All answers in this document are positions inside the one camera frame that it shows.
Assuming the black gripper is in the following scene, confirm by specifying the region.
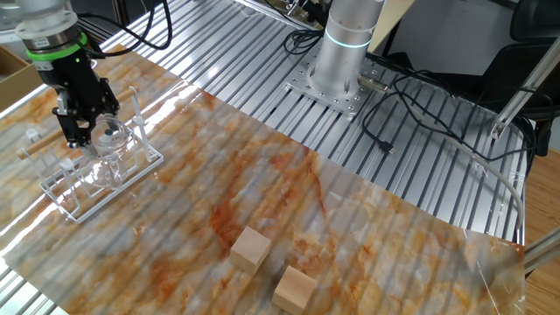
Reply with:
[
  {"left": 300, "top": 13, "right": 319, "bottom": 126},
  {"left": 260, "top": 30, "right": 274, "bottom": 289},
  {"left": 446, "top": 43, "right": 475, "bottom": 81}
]
[{"left": 35, "top": 51, "right": 122, "bottom": 150}]

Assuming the clear glass cup with handle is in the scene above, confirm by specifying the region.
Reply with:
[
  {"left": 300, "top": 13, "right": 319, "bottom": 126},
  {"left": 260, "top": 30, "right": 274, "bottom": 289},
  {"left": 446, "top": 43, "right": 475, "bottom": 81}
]
[{"left": 80, "top": 114, "right": 135, "bottom": 191}]

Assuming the open cardboard box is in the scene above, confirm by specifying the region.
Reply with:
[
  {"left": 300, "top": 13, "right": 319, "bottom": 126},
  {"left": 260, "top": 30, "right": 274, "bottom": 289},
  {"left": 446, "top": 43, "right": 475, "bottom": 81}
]
[{"left": 0, "top": 45, "right": 45, "bottom": 113}]

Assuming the orange marble pattern mat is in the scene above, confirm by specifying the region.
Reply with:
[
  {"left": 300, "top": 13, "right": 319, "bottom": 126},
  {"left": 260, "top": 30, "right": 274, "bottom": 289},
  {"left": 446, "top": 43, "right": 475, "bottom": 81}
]
[{"left": 0, "top": 43, "right": 527, "bottom": 315}]

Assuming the light wooden cube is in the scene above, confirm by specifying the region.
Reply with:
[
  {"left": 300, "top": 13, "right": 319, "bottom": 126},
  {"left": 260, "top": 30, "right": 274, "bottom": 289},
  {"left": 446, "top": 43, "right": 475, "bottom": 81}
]
[
  {"left": 271, "top": 265, "right": 319, "bottom": 315},
  {"left": 229, "top": 225, "right": 273, "bottom": 277}
]

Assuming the tan wooden board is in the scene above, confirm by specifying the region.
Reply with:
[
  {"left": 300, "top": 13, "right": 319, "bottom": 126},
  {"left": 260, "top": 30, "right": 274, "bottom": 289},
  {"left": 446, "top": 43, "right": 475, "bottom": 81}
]
[{"left": 367, "top": 0, "right": 417, "bottom": 54}]

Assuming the black office chair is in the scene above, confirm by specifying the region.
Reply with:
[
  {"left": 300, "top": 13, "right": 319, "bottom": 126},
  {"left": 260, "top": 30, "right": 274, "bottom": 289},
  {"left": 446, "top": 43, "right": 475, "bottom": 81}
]
[{"left": 476, "top": 0, "right": 560, "bottom": 158}]

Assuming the white wire cup rack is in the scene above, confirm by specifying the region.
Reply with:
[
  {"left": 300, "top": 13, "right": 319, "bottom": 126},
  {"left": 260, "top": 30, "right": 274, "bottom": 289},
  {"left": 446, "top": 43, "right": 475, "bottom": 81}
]
[{"left": 17, "top": 83, "right": 165, "bottom": 224}]

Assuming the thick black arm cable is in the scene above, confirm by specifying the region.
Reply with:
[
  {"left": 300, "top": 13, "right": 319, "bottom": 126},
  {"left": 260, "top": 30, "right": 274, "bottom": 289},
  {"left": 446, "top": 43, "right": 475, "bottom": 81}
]
[{"left": 76, "top": 0, "right": 174, "bottom": 60}]

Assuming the black coiled cable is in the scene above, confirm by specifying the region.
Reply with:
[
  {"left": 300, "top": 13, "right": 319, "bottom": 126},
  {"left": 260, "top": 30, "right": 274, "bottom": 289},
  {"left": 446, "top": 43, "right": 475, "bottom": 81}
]
[{"left": 282, "top": 28, "right": 326, "bottom": 57}]

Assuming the silver perforated base plate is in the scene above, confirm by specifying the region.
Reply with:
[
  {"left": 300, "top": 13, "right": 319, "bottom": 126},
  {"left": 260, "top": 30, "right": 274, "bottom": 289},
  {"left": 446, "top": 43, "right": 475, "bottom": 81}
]
[{"left": 286, "top": 41, "right": 389, "bottom": 118}]

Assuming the black power cable with plug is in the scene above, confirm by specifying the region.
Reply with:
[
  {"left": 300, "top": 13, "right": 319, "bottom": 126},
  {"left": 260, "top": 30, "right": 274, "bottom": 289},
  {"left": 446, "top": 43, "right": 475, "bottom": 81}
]
[{"left": 360, "top": 87, "right": 397, "bottom": 158}]

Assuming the black cable bundle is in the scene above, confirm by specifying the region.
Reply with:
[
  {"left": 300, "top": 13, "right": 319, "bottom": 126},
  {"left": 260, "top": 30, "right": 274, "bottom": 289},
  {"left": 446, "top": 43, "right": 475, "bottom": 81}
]
[{"left": 367, "top": 52, "right": 543, "bottom": 163}]

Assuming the light grey cable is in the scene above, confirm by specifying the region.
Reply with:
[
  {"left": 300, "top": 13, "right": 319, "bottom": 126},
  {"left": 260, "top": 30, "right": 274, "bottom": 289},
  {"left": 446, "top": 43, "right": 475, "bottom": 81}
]
[{"left": 410, "top": 104, "right": 526, "bottom": 246}]

